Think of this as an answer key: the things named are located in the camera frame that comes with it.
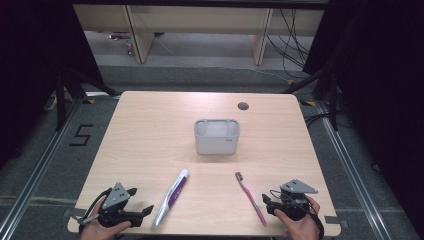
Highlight black curtain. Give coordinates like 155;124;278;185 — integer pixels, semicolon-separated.
0;0;105;169
302;0;424;231

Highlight light wooden desk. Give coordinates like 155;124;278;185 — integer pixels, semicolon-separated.
72;3;327;66

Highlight bundle of black hanging cables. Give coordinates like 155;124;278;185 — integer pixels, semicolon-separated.
266;8;312;80

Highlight grey plastic toothbrush holder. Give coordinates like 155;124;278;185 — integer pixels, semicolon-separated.
193;118;241;156

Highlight grey cable plug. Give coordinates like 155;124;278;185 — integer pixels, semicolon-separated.
71;214;101;226

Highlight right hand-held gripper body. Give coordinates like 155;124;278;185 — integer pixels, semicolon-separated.
275;178;319;222

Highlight black metal stand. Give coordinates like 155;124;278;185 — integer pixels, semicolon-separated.
54;67;122;132
280;65;340;132

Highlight person's right hand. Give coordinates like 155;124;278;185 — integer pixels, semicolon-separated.
274;195;322;240

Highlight person's left hand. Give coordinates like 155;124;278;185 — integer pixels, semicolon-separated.
79;198;132;240

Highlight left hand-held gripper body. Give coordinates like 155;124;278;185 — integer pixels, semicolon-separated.
97;182;137;230

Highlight black floor cables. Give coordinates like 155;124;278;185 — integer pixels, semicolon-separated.
302;111;354;129

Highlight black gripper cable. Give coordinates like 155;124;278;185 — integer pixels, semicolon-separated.
269;189;325;240
78;187;114;234

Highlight pink toothbrush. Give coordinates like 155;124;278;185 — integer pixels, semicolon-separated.
234;171;268;227

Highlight white and purple toothpaste tube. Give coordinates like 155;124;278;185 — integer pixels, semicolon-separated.
151;168;191;229

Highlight silver metal floor rail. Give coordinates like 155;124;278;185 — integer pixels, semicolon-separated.
0;98;84;236
315;99;393;240

